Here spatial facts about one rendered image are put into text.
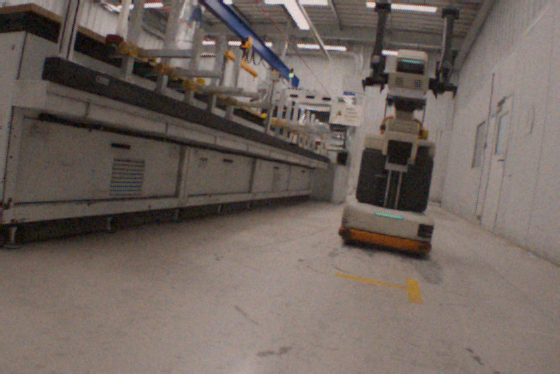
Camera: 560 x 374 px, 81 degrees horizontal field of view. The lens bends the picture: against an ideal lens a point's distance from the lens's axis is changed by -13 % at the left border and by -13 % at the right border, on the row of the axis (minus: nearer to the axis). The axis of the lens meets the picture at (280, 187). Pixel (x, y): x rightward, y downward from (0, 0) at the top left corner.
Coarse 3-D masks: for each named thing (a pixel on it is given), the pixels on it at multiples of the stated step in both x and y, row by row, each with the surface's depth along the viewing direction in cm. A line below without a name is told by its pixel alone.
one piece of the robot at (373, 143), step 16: (368, 144) 276; (432, 144) 262; (368, 160) 276; (384, 160) 272; (432, 160) 263; (368, 176) 276; (384, 176) 270; (400, 176) 264; (416, 176) 266; (368, 192) 276; (384, 192) 269; (400, 192) 269; (416, 192) 266; (400, 208) 267; (416, 208) 266
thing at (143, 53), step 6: (108, 54) 148; (114, 54) 147; (138, 54) 144; (144, 54) 143; (150, 54) 142; (156, 54) 141; (162, 54) 140; (168, 54) 139; (174, 54) 139; (180, 54) 138; (186, 54) 137; (192, 54) 137
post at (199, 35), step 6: (198, 30) 187; (198, 36) 187; (198, 42) 187; (198, 48) 187; (198, 54) 188; (192, 60) 188; (198, 60) 189; (192, 66) 188; (198, 66) 190; (192, 78) 188; (186, 90) 189; (186, 96) 189; (192, 96) 190
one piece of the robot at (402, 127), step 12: (396, 72) 243; (396, 84) 244; (408, 84) 242; (420, 84) 240; (432, 84) 238; (396, 120) 245; (408, 120) 245; (396, 132) 242; (408, 132) 243; (384, 144) 245
